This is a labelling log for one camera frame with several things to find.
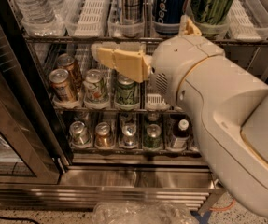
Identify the blue pepsi can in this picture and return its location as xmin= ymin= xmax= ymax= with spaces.
xmin=152 ymin=0 xmax=187 ymax=35

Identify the gold can rear left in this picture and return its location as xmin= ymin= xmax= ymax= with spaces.
xmin=56 ymin=53 xmax=82 ymax=91

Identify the orange cable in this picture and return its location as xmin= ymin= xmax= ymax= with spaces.
xmin=209 ymin=198 xmax=236 ymax=213

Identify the small green silver can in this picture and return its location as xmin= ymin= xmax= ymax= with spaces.
xmin=69 ymin=121 xmax=90 ymax=146

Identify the stainless steel display fridge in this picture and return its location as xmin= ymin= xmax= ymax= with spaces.
xmin=0 ymin=0 xmax=268 ymax=213

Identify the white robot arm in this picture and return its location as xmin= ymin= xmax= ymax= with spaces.
xmin=92 ymin=16 xmax=268 ymax=217

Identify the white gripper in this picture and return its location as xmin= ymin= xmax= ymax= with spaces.
xmin=91 ymin=15 xmax=224 ymax=106

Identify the green can front middle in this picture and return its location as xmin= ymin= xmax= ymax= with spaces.
xmin=115 ymin=74 xmax=138 ymax=105

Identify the black cable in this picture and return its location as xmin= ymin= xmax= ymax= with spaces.
xmin=0 ymin=204 xmax=41 ymax=224

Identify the gold can front left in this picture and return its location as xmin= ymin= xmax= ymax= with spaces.
xmin=49 ymin=68 xmax=78 ymax=102

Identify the small green can bottom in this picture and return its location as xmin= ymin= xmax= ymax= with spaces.
xmin=144 ymin=124 xmax=162 ymax=149

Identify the small gold can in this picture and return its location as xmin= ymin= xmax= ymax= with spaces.
xmin=95 ymin=122 xmax=112 ymax=147

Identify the white green patterned can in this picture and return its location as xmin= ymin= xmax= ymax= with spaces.
xmin=84 ymin=69 xmax=108 ymax=103

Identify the silver blue redbull can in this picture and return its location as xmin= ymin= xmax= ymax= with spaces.
xmin=121 ymin=0 xmax=143 ymax=25

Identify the clear plastic bag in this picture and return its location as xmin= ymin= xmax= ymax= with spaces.
xmin=92 ymin=202 xmax=199 ymax=224

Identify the clear water bottle front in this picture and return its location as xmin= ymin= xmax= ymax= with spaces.
xmin=14 ymin=0 xmax=55 ymax=24

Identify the tall green can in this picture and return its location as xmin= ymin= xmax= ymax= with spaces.
xmin=190 ymin=0 xmax=233 ymax=28

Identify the brown bottle white cap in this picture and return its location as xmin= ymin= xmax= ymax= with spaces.
xmin=171 ymin=119 xmax=190 ymax=149

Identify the blue tape on floor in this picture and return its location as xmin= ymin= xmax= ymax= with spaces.
xmin=191 ymin=211 xmax=212 ymax=224

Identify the left glass fridge door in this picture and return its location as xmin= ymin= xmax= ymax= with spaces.
xmin=0 ymin=0 xmax=63 ymax=185

